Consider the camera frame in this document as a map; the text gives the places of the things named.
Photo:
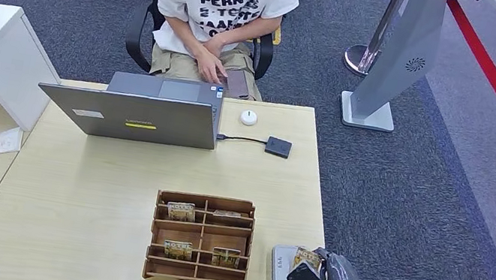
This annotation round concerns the person's right forearm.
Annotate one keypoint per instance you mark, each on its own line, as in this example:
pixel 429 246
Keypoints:
pixel 182 34

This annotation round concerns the person's left hand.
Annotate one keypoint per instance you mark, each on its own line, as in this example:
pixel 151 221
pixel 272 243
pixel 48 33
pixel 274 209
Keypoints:
pixel 216 44

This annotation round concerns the grey kiosk stand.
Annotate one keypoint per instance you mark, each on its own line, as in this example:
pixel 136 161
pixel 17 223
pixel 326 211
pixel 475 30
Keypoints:
pixel 402 59

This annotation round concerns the wooden card holder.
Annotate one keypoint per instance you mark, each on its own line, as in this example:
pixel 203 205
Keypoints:
pixel 202 234

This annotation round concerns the yellow hotel card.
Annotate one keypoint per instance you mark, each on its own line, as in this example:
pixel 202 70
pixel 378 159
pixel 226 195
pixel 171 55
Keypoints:
pixel 306 258
pixel 181 211
pixel 225 257
pixel 177 250
pixel 226 214

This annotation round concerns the person's left forearm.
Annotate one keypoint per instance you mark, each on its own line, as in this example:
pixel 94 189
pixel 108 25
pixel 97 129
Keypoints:
pixel 259 27

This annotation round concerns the white paper slip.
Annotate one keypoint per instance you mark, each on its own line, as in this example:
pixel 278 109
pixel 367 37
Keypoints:
pixel 9 142

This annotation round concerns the black office chair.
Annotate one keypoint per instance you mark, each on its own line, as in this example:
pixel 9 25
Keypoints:
pixel 136 39

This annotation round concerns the black hub box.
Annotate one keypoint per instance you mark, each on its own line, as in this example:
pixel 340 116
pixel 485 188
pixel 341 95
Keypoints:
pixel 278 147

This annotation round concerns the chrome stanchion post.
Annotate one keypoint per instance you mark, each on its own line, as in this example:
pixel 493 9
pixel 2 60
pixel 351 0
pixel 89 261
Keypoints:
pixel 380 30

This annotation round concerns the person's right hand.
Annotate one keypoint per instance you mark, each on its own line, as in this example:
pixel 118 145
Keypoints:
pixel 210 66

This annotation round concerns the grey laptop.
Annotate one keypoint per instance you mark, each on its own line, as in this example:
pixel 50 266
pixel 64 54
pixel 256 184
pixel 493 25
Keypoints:
pixel 140 118

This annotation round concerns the yellow chair tag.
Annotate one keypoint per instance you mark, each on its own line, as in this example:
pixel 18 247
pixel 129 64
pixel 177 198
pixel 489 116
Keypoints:
pixel 277 36

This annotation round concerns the white card reader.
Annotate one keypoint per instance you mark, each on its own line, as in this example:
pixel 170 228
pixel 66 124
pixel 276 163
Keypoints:
pixel 280 270

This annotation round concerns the white round puck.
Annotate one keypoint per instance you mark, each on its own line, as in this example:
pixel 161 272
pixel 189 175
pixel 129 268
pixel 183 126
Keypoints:
pixel 248 118

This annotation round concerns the smartphone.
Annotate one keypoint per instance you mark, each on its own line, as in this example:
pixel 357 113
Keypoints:
pixel 238 84

